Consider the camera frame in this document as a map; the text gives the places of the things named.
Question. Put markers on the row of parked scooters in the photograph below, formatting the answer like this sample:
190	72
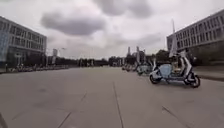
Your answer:
144	68

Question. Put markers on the white scooter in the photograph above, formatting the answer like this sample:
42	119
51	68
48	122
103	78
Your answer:
166	70

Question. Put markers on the grey stone slab plaza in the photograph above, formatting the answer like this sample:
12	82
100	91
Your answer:
100	96

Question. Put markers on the raised kerb strip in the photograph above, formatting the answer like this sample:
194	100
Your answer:
211	75

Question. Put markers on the long grey building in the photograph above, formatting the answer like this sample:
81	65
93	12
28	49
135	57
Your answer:
203	36

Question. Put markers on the glass fronted building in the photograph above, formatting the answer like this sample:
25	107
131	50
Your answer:
20	41

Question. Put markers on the row of parked bicycles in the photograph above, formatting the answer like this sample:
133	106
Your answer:
36	68

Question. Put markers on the row of trees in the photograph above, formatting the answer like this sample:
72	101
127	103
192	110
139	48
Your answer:
76	62

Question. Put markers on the white flag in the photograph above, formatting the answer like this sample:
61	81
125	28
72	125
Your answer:
173	45

